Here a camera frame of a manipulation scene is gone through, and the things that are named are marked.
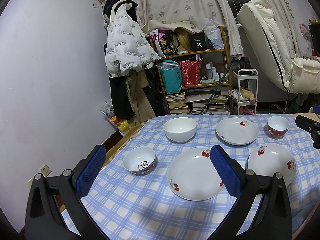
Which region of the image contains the floral curtain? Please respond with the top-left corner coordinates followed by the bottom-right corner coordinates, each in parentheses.
top-left (136, 0), bottom-right (243, 56)

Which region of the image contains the small bowl red emblem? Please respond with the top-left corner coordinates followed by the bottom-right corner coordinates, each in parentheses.
top-left (123, 146), bottom-right (156, 176)

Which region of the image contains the plain white bowl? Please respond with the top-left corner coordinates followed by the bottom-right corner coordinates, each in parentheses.
top-left (163, 117), bottom-right (197, 143)

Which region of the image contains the large cherry plate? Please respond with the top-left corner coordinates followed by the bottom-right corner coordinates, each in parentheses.
top-left (167, 147), bottom-right (225, 201)

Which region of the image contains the red patterned bowl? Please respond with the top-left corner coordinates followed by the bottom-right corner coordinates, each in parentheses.
top-left (267, 116), bottom-right (290, 138)

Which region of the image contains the stack of books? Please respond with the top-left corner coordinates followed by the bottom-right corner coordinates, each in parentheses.
top-left (165, 92), bottom-right (189, 114)

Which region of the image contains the red gift bag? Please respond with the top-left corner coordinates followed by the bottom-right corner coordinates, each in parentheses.
top-left (179, 61), bottom-right (202, 87)

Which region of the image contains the black box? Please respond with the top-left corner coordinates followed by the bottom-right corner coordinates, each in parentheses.
top-left (189, 32), bottom-right (207, 51)

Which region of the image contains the teal bag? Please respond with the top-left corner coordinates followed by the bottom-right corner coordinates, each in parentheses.
top-left (156, 60), bottom-right (183, 95)

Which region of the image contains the yellow wooden shelf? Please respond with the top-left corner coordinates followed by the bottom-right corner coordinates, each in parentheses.
top-left (150, 25), bottom-right (231, 114)

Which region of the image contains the white utility cart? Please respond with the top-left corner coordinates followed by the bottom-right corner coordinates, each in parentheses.
top-left (231, 68), bottom-right (259, 115)

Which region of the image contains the white recliner chair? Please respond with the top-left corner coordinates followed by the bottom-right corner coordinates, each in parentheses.
top-left (237, 0), bottom-right (319, 94)

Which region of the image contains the white puffer jacket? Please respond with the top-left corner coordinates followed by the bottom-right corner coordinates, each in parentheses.
top-left (105, 0), bottom-right (161, 75)

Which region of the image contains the green pole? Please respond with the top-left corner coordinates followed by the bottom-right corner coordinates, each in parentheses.
top-left (199, 56), bottom-right (236, 115)

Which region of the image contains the wall socket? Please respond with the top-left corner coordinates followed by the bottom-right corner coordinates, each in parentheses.
top-left (40, 164), bottom-right (52, 177)

